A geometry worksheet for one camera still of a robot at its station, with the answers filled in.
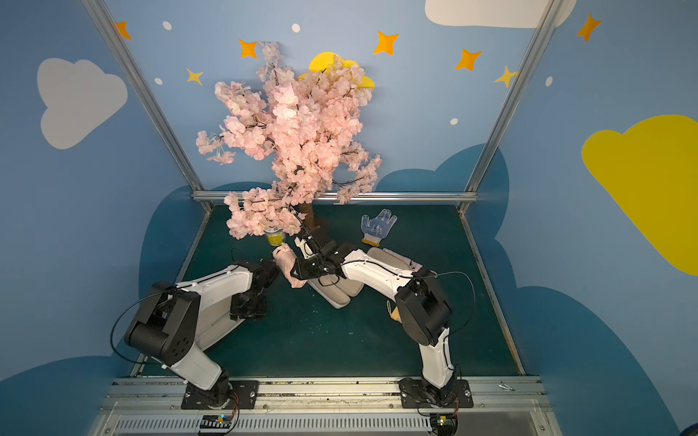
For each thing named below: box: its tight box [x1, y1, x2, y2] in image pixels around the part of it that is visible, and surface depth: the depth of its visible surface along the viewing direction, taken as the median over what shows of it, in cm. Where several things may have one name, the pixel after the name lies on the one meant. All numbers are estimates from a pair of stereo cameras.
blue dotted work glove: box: [360, 208, 399, 248], surface depth 117 cm
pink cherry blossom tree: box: [196, 41, 383, 239], surface depth 76 cm
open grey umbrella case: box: [307, 274, 365, 310], surface depth 93 cm
